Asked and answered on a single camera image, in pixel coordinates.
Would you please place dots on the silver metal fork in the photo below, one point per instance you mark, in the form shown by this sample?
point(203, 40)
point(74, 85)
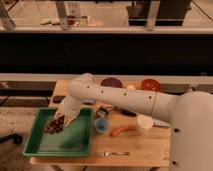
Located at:
point(106, 153)

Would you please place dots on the blue sponge right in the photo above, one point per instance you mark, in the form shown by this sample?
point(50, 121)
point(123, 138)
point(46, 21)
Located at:
point(158, 123)

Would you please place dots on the yellow orange fruit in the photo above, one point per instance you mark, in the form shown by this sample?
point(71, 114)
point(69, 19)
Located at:
point(131, 87)

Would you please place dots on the black rectangular block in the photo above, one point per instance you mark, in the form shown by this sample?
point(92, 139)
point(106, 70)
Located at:
point(57, 99)

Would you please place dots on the orange red bowl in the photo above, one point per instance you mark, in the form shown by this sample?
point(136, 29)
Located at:
point(150, 84)

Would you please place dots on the blue sponge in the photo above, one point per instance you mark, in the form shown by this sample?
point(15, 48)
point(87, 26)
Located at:
point(88, 102)
point(158, 123)

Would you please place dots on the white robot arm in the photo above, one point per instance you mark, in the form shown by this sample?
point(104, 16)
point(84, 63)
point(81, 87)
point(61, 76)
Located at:
point(190, 116)

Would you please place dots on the green plastic tray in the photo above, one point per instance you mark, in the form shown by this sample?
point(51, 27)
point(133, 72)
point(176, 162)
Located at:
point(74, 141)

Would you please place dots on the black object on floor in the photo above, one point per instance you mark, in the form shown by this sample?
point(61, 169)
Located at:
point(15, 138)

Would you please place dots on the small blue cup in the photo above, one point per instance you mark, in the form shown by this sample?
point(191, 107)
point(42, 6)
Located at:
point(101, 125)

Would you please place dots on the dark red grape bunch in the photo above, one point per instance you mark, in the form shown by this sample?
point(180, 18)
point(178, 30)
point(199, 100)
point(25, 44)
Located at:
point(55, 126)

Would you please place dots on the black handled peeler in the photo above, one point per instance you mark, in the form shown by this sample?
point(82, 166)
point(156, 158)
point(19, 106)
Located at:
point(125, 112)

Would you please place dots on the blue sponge left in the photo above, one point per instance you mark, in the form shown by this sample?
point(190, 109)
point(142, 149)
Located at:
point(88, 102)

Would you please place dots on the purple bowl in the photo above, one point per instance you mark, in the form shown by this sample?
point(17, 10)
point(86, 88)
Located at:
point(111, 82)

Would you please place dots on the orange carrot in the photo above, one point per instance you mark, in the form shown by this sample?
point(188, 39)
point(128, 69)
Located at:
point(119, 130)

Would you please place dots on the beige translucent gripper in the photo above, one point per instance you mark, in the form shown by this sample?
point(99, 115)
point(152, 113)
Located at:
point(69, 114)

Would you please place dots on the small dark metal clip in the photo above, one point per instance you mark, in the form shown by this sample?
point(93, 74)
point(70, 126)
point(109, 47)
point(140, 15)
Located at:
point(102, 112)

